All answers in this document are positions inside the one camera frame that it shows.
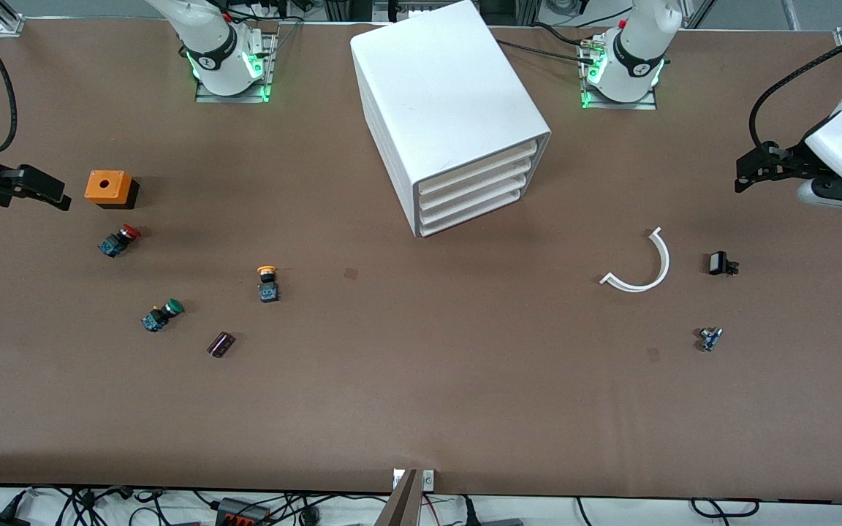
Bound red push button switch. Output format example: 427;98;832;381
98;224;141;259

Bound white plastic drawer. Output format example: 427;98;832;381
419;142;540;199
420;172;533;225
420;184;526;237
420;157;539;213

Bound yellow push button switch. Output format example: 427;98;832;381
257;265;281;304

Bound black power strip orange switches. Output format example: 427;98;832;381
216;497;272;526

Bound aluminium frame profile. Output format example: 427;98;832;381
0;0;27;36

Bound white curved plastic strip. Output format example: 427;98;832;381
599;226;671;293

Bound orange button enclosure box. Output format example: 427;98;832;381
85;170;140;210

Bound black looped floor cable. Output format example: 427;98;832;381
690;498;762;519

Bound green push button switch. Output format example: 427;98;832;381
141;298;185;333

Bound black table cable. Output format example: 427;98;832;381
494;22;604;66

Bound white drawer cabinet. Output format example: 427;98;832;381
350;0;552;238

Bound brown angled beam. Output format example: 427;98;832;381
376;469;422;526

